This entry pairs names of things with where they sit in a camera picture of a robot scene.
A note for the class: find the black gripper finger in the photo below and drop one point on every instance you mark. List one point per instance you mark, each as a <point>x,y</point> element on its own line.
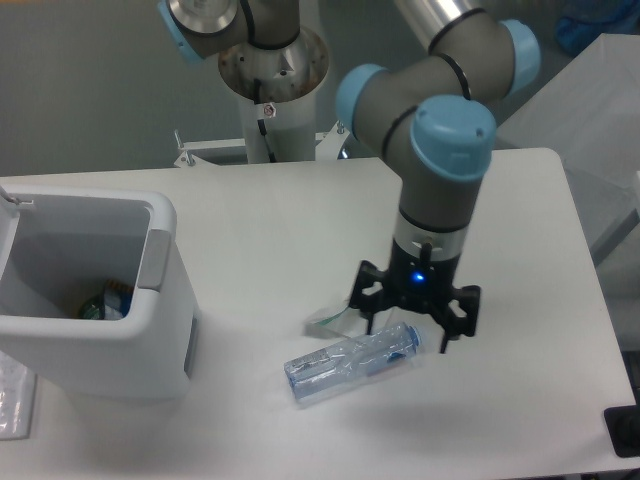
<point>456,311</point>
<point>372,293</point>

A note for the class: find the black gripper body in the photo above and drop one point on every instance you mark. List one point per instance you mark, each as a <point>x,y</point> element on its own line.
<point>430,285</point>

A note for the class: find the white plastic trash can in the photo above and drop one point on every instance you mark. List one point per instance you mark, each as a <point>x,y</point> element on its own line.
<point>59,245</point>

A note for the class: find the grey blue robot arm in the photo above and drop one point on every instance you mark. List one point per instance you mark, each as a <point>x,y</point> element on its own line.
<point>429,123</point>

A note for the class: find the trash inside can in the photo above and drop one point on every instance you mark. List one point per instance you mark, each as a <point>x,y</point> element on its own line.
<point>112,303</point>

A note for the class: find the crumpled white plastic wrapper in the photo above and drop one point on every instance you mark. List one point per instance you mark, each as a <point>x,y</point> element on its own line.
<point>339,320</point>

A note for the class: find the crushed clear plastic bottle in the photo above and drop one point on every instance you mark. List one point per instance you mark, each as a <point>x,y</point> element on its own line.
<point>352,360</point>

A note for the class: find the black device at edge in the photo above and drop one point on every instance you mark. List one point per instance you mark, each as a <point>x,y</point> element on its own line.
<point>623,426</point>

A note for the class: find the blue plastic bag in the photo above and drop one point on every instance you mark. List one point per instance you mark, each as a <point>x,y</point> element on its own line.
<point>573,35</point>

